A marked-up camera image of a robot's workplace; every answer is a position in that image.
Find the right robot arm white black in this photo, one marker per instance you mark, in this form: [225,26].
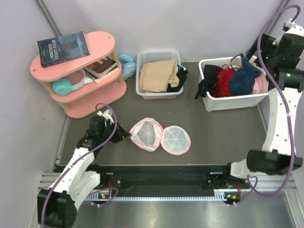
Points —
[281,57]

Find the light blue headphones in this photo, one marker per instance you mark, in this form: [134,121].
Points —
[128,66]

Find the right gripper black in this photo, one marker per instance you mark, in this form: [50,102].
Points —
[266,42]

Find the pink white mesh laundry bag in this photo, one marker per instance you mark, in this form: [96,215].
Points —
[149,135]

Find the black bra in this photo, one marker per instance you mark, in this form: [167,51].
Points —
[210,79]

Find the black garment in basket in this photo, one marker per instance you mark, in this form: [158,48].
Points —
[182,76]

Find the beige folded garment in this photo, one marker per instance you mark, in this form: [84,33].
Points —
[155,76]

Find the white plastic bin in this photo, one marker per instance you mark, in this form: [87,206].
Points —
[234,102]

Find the navy blue lace bra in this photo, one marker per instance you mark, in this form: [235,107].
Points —
[242,82]

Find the dark blue hardcover book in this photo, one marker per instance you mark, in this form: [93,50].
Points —
[61,49]

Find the pink three-tier shelf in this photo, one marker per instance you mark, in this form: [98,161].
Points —
[80,103]

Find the pink bra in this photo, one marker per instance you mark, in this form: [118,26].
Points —
[257,86]

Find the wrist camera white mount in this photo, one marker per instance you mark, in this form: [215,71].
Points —
[293,28]
[107,115]

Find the red lace bra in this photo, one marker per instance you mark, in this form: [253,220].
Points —
[221,88]

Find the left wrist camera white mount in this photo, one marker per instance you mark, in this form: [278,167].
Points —
[107,115]

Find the aluminium rail with cable duct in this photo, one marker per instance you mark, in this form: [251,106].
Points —
[265,183]

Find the teal white headphones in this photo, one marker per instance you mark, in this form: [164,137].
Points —
[64,86]

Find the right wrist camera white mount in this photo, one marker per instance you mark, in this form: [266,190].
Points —
[293,28]

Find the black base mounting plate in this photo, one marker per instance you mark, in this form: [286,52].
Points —
[169,180]

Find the grey perforated plastic basket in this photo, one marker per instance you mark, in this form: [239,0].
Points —
[155,55]

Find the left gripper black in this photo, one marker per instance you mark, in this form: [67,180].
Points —
[121,134]

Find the brown book on shelf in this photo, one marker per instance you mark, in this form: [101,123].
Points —
[101,69]

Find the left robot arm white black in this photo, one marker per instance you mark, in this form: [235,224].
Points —
[58,205]

